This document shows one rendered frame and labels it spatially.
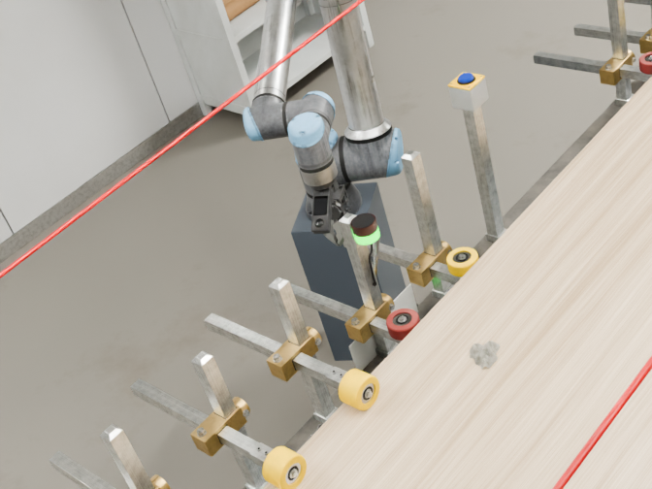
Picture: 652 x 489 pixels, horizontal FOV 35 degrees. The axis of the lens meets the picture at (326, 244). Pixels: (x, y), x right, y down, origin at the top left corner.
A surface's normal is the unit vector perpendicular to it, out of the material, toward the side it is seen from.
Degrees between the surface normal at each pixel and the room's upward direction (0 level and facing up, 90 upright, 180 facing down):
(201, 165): 0
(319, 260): 90
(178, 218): 0
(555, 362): 0
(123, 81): 90
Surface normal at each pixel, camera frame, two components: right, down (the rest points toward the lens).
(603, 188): -0.25, -0.77
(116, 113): 0.71, 0.27
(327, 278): -0.22, 0.64
